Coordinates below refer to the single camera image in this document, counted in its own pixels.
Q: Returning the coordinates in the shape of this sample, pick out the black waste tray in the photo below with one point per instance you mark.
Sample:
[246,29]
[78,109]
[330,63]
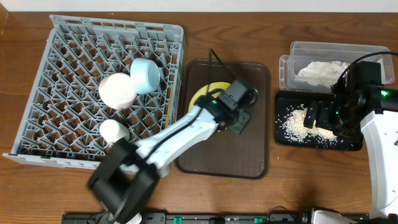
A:
[285,98]

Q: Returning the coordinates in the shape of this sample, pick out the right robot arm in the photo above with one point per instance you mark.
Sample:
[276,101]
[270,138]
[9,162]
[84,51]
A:
[379,132]

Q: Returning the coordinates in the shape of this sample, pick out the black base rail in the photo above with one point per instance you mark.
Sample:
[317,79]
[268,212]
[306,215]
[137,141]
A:
[163,218]

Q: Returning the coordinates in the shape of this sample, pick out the grey plastic dishwasher rack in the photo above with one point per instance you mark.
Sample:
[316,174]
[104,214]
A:
[60,124]

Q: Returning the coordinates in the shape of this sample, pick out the light blue bowl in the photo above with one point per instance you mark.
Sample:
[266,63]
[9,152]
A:
[145,75]

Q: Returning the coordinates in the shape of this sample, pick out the pink white bowl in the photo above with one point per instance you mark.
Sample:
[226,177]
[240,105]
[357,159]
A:
[117,91]

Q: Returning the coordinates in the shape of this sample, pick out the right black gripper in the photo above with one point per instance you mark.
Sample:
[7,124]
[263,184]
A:
[324,109]

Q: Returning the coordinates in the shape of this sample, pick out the yellow plate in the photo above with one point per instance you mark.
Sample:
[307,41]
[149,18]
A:
[203,90]

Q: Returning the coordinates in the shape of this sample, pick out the white napkin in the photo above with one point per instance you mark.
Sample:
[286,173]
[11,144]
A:
[322,73]

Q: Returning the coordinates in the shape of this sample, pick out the dark brown serving tray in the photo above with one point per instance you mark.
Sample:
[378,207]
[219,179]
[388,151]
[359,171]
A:
[245,155]

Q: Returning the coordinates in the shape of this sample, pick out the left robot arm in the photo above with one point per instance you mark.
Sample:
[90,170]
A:
[125,180]

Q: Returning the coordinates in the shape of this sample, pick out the small white green cup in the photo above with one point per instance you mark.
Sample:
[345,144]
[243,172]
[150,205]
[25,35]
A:
[112,131]

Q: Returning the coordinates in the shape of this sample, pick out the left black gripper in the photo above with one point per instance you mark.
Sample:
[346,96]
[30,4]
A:
[241,118]

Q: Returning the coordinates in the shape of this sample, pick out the rice grains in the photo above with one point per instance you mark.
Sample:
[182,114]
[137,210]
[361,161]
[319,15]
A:
[289,130]

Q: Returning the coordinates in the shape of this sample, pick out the clear plastic bin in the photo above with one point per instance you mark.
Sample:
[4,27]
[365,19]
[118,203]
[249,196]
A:
[303,53]

